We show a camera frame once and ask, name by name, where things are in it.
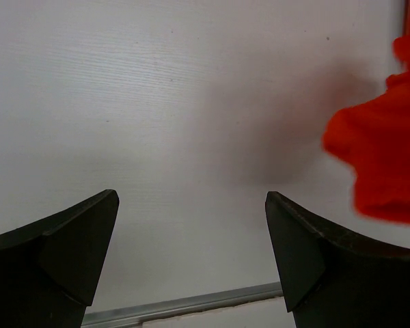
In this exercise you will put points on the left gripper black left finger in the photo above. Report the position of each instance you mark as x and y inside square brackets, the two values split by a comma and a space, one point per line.
[49, 269]

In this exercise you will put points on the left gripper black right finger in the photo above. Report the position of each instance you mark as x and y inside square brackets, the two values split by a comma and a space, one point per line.
[332, 276]

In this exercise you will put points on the orange shorts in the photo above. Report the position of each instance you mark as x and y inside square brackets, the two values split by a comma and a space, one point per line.
[374, 139]

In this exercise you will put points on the aluminium table edge rail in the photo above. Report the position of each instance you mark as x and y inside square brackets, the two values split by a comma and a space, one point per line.
[137, 315]

